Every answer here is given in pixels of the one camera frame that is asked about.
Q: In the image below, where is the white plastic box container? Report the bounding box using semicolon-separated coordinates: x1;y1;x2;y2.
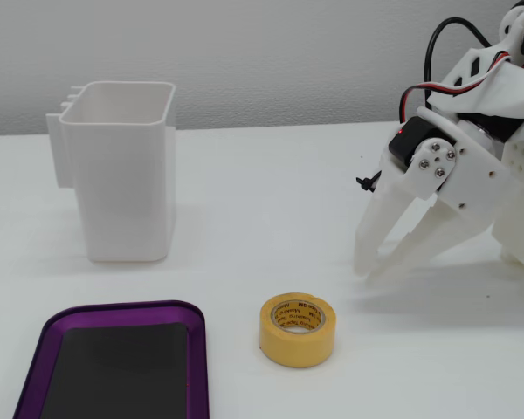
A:
45;80;177;264

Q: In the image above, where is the purple metal tray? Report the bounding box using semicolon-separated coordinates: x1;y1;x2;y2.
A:
12;299;212;419

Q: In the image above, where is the red white black servo wire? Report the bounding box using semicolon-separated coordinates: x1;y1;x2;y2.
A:
398;51;513;128

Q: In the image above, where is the black tray liner pad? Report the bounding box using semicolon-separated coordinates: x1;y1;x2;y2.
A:
40;321;190;419

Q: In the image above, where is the yellow masking tape roll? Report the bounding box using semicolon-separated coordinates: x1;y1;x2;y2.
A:
259;292;338;368

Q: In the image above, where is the black cable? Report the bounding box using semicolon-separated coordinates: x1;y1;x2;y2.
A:
424;16;495;91

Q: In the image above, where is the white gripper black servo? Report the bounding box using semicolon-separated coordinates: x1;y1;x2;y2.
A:
353;106;508;287

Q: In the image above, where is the black cable tie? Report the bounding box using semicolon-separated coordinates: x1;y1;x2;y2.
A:
355;170;383;194

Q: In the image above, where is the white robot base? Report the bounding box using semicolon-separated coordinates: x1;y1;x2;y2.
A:
491;138;524;281

